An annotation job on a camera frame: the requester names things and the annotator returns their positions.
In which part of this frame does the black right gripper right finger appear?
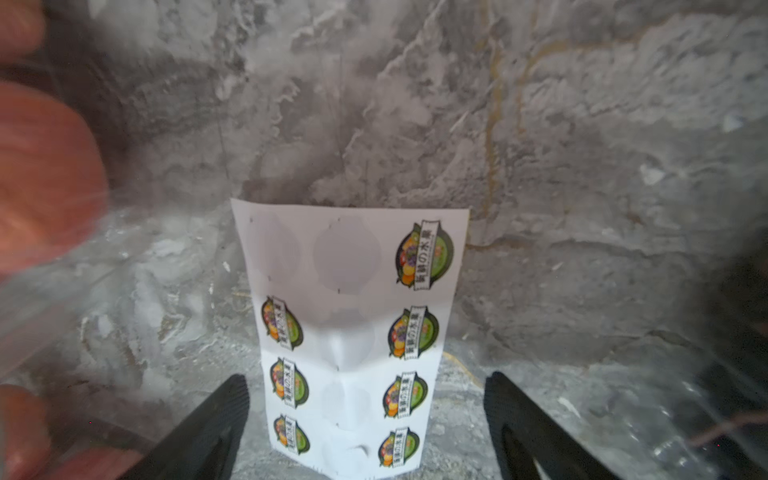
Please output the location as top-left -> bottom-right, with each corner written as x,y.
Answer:
483,371 -> 619,480

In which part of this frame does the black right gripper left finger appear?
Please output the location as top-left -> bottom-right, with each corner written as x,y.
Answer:
120,374 -> 250,480

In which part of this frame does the clear box of apples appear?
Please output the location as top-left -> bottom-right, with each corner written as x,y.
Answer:
0,0 -> 241,480

